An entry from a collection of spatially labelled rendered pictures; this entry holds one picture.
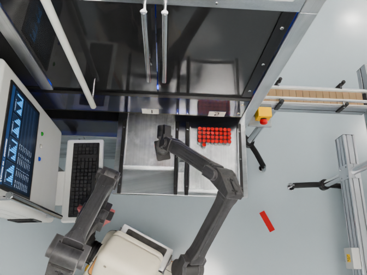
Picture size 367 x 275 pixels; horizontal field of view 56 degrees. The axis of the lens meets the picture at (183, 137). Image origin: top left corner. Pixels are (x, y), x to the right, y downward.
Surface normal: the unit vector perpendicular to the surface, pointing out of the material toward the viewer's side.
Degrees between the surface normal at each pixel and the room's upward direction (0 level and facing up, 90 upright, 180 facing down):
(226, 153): 0
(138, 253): 42
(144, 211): 0
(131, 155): 0
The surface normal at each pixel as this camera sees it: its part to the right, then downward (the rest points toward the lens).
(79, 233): 0.38, -0.77
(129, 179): 0.06, -0.33
